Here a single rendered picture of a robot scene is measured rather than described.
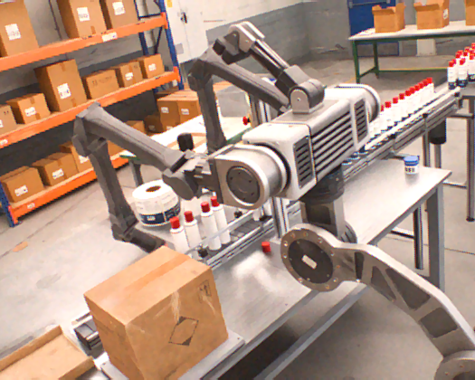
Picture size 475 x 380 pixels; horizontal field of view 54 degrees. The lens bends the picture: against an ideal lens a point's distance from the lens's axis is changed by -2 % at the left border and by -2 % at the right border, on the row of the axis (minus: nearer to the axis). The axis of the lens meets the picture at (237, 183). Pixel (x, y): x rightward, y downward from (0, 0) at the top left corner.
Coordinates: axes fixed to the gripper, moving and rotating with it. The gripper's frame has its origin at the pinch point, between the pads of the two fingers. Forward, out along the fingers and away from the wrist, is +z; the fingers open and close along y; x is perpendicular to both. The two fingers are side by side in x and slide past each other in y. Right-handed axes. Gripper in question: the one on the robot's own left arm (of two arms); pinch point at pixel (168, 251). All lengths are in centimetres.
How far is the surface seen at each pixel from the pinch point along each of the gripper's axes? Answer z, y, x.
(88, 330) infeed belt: -17.7, -0.6, 35.3
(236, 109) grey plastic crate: 127, 153, -129
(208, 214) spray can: 8.3, -2.1, -19.5
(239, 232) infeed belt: 30.0, -0.4, -19.7
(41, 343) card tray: -23, 14, 47
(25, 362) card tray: -27, 10, 54
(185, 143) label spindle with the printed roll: 25, 57, -54
